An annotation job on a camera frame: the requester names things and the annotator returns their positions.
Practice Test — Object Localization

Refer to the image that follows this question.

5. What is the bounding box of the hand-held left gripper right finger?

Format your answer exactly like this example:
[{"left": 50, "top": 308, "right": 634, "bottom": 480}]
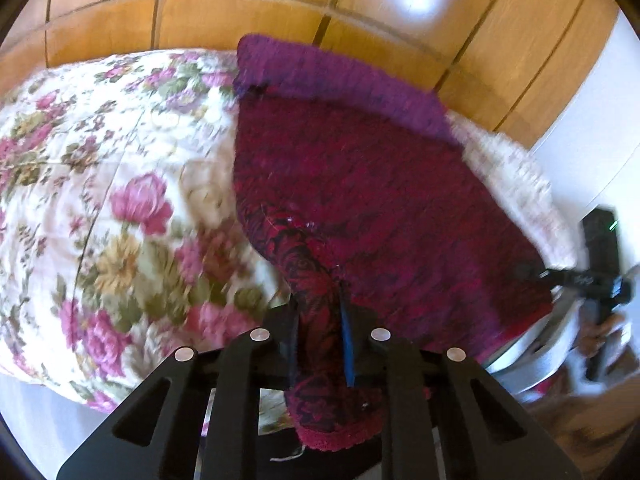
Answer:
[{"left": 340, "top": 295, "right": 583, "bottom": 480}]

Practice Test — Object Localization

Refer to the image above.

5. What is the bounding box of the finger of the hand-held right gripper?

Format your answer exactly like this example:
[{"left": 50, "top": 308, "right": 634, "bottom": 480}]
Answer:
[{"left": 515, "top": 262, "right": 592, "bottom": 290}]

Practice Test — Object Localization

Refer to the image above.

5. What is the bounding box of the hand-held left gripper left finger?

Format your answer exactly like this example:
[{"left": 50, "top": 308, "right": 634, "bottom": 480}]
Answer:
[{"left": 56, "top": 305, "right": 301, "bottom": 480}]

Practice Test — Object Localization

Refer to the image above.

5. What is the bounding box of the maroon knit sweater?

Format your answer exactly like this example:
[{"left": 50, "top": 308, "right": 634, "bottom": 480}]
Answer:
[{"left": 232, "top": 34, "right": 556, "bottom": 453}]

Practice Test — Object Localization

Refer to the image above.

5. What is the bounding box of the person's right forearm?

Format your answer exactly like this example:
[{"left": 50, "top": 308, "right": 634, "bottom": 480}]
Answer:
[{"left": 520, "top": 355, "right": 640, "bottom": 466}]

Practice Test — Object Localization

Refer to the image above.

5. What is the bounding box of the person's right hand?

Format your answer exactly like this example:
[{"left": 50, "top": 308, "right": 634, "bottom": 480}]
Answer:
[{"left": 575, "top": 310, "right": 628, "bottom": 361}]

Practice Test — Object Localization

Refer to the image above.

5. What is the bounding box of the white rounded furniture edge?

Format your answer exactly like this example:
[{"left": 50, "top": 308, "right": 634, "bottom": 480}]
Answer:
[{"left": 482, "top": 285, "right": 583, "bottom": 378}]

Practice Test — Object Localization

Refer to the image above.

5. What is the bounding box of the white fluffy blanket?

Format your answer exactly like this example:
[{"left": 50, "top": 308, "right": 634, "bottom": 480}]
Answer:
[{"left": 445, "top": 110, "right": 581, "bottom": 273}]

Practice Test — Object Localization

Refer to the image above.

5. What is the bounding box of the floral bedspread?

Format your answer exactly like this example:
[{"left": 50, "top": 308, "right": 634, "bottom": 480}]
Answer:
[{"left": 0, "top": 49, "right": 301, "bottom": 436}]

